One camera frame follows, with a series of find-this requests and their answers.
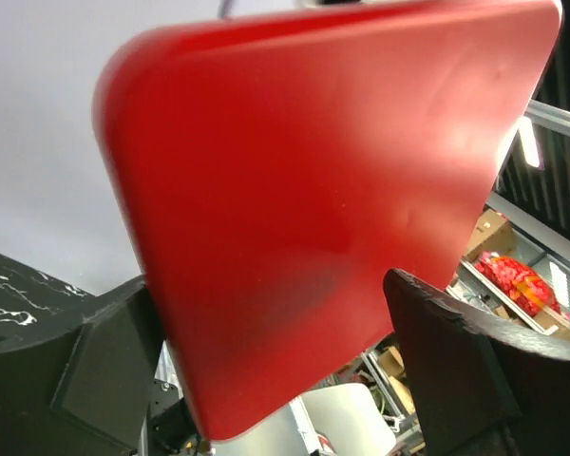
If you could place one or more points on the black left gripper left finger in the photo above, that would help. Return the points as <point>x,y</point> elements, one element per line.
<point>79,382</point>

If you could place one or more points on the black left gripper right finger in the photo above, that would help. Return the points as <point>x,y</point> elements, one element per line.
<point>481,385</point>

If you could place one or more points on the red box lid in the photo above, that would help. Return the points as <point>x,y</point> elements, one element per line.
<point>272,168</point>

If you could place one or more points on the red patterned bag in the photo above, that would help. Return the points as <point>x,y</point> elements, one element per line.
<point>519,282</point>

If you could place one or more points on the white chair seat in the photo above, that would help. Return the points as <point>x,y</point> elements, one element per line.
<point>346,421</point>

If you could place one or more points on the cardboard box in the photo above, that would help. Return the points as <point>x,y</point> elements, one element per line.
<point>493,232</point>

